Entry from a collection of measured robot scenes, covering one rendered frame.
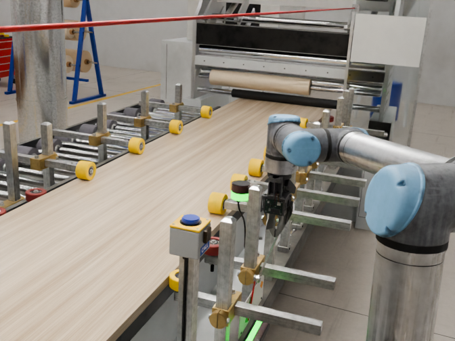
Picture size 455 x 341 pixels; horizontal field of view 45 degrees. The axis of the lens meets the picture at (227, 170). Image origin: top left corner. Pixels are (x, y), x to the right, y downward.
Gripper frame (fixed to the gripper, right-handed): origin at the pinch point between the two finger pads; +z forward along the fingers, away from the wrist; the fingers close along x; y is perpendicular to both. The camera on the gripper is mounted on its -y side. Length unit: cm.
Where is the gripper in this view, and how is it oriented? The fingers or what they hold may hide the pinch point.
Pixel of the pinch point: (275, 232)
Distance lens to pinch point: 168.9
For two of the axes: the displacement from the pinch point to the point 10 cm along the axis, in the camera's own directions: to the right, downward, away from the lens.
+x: 9.4, 1.5, -3.1
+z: -0.5, 9.5, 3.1
